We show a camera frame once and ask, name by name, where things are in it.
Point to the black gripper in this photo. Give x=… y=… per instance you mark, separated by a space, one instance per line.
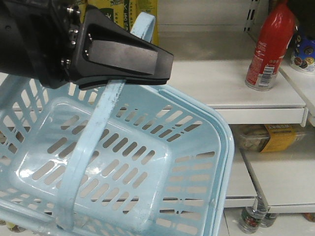
x=40 y=43

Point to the light blue plastic basket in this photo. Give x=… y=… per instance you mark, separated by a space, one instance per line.
x=158 y=164

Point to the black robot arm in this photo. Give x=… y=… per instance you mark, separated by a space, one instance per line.
x=48 y=40

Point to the red coke aluminium bottle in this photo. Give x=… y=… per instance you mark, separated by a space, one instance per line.
x=274 y=38

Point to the yellow green rice bag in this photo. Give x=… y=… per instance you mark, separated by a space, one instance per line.
x=125 y=12

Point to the clear cookie box yellow label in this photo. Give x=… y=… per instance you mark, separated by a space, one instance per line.
x=268 y=137

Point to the white cookie tub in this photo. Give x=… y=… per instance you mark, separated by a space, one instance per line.
x=303 y=54

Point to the white snack shelf board right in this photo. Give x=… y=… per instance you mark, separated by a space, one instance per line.
x=285 y=180

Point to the clear water bottle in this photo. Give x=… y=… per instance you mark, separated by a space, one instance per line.
x=250 y=219
x=269 y=220

